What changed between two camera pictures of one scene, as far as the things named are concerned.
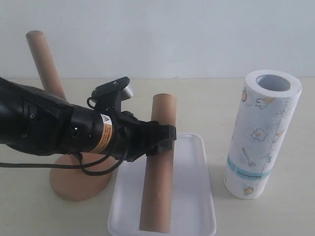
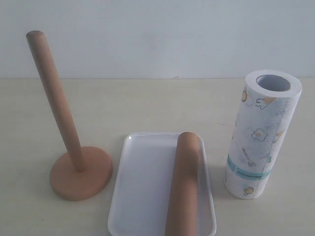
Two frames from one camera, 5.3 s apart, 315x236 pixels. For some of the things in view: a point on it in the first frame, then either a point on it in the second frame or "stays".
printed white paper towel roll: x=267 y=107 stays
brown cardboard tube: x=155 y=213 -> x=182 y=215
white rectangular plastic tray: x=192 y=210 stays
